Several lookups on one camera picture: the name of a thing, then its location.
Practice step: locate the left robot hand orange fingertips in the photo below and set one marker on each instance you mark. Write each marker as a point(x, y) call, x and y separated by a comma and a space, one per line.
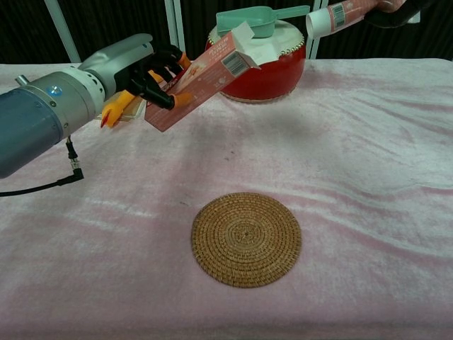
point(120, 58)

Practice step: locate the pink cardboard box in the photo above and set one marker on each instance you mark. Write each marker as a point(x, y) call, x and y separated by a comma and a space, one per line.
point(209, 78)

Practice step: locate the pink tube with white cap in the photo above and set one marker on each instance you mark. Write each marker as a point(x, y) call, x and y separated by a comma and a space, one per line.
point(336, 16)

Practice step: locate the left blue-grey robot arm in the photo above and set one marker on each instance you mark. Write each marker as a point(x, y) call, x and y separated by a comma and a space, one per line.
point(32, 120)

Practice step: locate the yellow rubber chicken toy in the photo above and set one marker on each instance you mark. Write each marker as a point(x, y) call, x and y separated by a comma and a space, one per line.
point(115, 110)

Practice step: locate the teal plastic scoop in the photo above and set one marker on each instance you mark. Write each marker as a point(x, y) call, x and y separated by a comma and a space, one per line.
point(262, 21)

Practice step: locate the red white drum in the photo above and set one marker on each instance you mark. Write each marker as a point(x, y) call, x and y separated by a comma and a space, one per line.
point(276, 78)

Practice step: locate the round woven rattan coaster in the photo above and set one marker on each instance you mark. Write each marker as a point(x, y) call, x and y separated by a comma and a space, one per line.
point(246, 241)

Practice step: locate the pink velvet tablecloth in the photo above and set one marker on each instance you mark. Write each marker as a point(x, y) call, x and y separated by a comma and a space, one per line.
point(318, 159)

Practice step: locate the white frame post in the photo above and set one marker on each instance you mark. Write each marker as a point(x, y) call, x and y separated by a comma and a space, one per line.
point(62, 32)
point(178, 21)
point(316, 46)

